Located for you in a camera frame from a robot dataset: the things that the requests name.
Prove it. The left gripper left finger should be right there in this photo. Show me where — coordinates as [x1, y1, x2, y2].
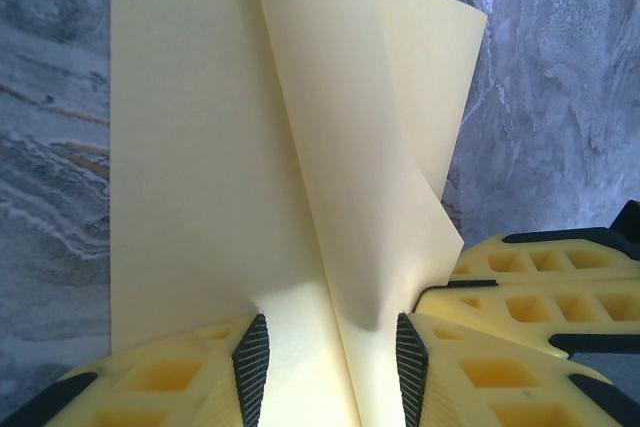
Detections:
[0, 313, 272, 427]

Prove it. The yellow paper sheet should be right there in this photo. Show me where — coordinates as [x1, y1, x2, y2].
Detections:
[108, 0, 489, 427]

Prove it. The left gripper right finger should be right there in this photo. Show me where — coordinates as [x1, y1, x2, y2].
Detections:
[394, 313, 640, 427]

